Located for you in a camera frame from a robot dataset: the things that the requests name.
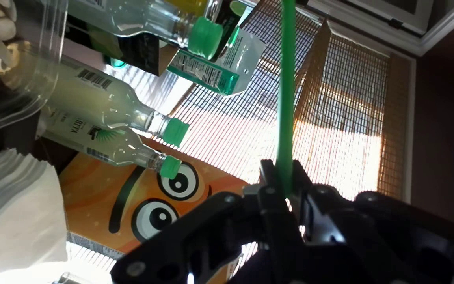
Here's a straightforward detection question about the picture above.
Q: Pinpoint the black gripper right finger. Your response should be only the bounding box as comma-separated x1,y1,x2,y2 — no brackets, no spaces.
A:
284,159,454,284

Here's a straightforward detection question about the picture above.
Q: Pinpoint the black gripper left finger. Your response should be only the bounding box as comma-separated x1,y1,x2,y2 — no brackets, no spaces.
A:
110,157,292,284

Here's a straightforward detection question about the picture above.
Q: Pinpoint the orange paper bag with face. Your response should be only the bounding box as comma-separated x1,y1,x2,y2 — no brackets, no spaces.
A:
58,137,252,284

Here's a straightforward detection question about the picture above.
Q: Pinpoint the wide window blind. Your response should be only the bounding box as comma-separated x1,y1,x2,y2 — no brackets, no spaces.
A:
173,0,413,203

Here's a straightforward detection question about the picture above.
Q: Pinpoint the clear bottle green cap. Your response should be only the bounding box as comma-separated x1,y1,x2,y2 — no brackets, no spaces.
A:
43,61,191,148
68,0,224,59
36,116,184,179

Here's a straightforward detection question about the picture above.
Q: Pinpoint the stack of white napkins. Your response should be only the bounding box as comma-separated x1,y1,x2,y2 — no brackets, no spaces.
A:
0,148,71,284

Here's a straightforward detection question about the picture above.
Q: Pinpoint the green black bottle carrier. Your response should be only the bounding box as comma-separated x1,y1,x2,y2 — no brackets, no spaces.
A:
66,0,263,77

